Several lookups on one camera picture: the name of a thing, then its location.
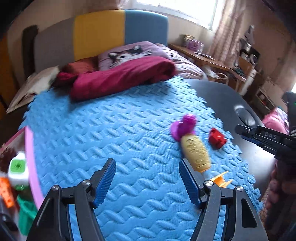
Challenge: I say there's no grey yellow blue headboard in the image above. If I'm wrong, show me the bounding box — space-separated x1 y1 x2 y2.
34 9 169 72

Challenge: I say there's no pink shallow cardboard box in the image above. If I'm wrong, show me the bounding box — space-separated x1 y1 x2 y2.
1 126 44 208

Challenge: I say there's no black padded massage table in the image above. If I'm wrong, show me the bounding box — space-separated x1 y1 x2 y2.
185 79 275 195

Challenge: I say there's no green plastic spool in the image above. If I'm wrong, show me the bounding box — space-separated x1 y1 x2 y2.
16 194 38 236

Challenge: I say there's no black rolled mat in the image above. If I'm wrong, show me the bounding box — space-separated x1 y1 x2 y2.
22 25 39 79

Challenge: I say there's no white green soap dispenser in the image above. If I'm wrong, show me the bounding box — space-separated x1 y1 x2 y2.
8 151 29 191

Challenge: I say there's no magenta plastic suction toy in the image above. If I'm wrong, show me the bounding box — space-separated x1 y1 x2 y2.
170 114 197 142

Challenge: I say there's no blue foam puzzle mat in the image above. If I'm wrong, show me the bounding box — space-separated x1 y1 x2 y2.
22 78 262 240

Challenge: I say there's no pink curtain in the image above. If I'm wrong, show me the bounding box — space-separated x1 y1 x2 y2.
207 0 246 67

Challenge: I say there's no orange plastic clip piece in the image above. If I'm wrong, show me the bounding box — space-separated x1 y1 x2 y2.
210 171 233 188

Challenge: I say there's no wooden desk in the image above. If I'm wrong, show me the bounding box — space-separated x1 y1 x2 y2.
168 43 246 92

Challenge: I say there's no pink gift box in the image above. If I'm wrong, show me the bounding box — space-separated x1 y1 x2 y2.
182 35 204 53

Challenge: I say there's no beige folded cloth bag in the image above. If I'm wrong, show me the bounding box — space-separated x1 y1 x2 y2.
6 66 60 113

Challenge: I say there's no pink striped duvet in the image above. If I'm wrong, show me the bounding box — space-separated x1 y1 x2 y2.
155 43 209 80

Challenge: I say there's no red puzzle piece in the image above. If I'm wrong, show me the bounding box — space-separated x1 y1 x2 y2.
208 128 227 149

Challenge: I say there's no person right hand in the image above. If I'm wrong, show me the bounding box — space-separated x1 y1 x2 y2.
264 160 295 230

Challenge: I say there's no dark red blanket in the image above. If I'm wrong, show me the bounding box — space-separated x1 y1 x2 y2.
53 56 176 101

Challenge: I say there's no orange cube block toy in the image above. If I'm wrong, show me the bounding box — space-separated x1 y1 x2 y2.
0 177 15 208

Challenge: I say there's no purple cat pillow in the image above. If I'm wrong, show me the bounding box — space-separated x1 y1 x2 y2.
98 41 169 70

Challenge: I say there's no black lens with clear cap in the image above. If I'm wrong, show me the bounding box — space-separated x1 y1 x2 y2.
0 198 18 241

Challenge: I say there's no brown scalp massager comb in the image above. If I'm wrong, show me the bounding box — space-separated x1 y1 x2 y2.
0 147 16 173

